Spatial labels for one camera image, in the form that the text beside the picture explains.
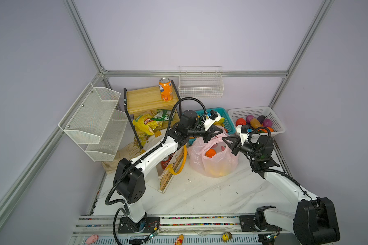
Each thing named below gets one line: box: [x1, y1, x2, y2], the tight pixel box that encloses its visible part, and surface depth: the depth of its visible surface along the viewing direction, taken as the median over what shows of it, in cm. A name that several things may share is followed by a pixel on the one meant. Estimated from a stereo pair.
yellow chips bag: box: [132, 113, 164, 142], surface depth 88 cm
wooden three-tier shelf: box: [123, 80, 182, 150], surface depth 84 cm
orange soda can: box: [158, 77, 173, 102], surface depth 77 cm
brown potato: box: [249, 118, 262, 129], surface depth 110 cm
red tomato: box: [235, 118, 247, 128], surface depth 113 cm
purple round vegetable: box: [262, 118, 273, 128], surface depth 112 cm
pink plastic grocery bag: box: [187, 133, 239, 178], surface depth 82 cm
